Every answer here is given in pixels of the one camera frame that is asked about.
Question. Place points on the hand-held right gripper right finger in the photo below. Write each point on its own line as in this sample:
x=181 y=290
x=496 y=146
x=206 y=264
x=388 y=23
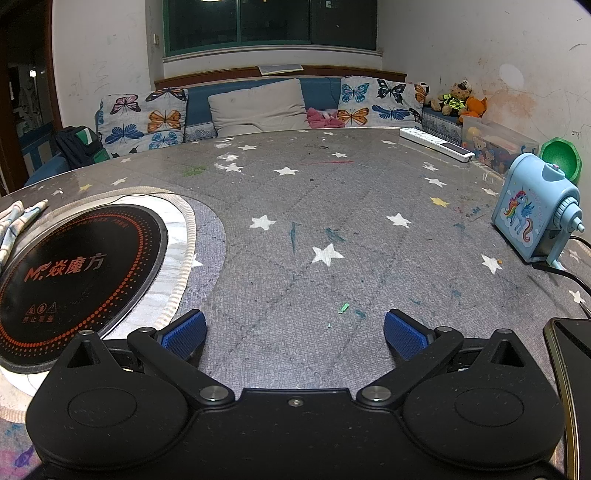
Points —
x=406 y=334

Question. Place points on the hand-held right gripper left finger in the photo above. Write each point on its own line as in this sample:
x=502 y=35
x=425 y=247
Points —
x=184 y=334

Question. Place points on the blue white striped shirt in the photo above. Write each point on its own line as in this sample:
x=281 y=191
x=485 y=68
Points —
x=16 y=226

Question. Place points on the white round cooker surround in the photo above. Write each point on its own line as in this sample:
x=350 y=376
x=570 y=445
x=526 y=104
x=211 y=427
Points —
x=178 y=249

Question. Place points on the black round induction cooker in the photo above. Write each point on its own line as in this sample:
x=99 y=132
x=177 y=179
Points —
x=78 y=277

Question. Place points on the grey star-printed table cover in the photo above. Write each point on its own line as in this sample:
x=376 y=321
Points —
x=346 y=221

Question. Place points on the black tablet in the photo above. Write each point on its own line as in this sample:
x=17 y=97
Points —
x=575 y=369

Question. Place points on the blue unicorn pencil sharpener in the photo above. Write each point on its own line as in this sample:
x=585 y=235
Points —
x=526 y=207

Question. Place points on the white power strip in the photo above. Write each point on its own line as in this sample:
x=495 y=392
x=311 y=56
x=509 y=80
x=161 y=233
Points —
x=436 y=144

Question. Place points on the clear toy storage box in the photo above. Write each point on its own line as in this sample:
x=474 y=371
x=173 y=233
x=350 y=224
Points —
x=494 y=143

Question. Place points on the black backpack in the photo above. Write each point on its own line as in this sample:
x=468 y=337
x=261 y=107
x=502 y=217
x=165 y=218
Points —
x=81 y=147

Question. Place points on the butterfly print pillow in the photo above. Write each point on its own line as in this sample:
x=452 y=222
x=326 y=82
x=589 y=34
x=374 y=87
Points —
x=138 y=120
x=374 y=101

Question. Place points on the pink cloth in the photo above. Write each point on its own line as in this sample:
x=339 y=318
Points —
x=323 y=119

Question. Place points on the blue white cabinet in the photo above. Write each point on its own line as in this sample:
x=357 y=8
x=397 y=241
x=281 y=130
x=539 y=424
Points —
x=41 y=150

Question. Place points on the green plastic bowl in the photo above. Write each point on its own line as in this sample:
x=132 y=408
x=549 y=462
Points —
x=561 y=157

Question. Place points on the blue sofa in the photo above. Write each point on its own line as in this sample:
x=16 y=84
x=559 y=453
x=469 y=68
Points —
x=198 y=99

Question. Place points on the orange plush toy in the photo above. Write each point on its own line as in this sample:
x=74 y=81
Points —
x=474 y=108

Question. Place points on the grey pillow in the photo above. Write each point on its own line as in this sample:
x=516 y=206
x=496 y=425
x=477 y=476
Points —
x=258 y=108

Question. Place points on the brown teddy bear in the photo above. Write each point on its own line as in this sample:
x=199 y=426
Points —
x=452 y=99

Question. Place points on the soccer ball plush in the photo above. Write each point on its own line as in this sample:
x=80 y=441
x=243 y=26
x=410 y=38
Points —
x=422 y=94

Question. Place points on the wooden sofa ledge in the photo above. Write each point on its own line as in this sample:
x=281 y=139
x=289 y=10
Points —
x=207 y=78

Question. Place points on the white book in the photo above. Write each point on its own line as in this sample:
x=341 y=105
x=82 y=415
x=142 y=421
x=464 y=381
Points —
x=281 y=69

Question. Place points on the green-framed window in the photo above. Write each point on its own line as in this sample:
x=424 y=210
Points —
x=272 y=23

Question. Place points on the wooden door frame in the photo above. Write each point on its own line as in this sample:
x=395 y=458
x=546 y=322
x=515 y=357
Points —
x=55 y=69

